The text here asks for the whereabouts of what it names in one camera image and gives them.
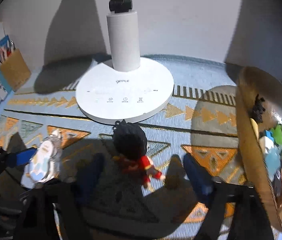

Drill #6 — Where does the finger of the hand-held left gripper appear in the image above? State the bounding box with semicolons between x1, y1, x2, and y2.
0;177;56;200
0;147;39;180

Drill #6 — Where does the patterned woven table mat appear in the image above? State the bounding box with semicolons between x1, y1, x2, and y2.
0;54;282;240

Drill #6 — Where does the white charger block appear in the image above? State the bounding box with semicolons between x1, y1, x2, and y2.
259;135;275;157

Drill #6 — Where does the black-haired red figurine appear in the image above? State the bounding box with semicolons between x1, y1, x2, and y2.
112;119;166;188

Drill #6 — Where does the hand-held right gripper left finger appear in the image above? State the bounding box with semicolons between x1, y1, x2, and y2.
15;152;105;240

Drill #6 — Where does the bunch of pens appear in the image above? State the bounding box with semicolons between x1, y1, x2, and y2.
0;40;16;63

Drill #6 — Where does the wooden pen holder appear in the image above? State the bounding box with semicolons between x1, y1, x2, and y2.
0;49;32;92

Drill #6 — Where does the white lamp base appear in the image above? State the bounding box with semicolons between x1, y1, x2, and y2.
75;0;175;125

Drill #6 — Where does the amber ribbed glass bowl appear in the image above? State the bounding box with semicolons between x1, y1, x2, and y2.
235;66;282;234

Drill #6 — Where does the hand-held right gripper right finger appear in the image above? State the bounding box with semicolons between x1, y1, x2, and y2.
183;154;274;240

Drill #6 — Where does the clear acrylic keychain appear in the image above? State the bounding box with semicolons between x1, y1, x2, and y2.
21;129;64;184

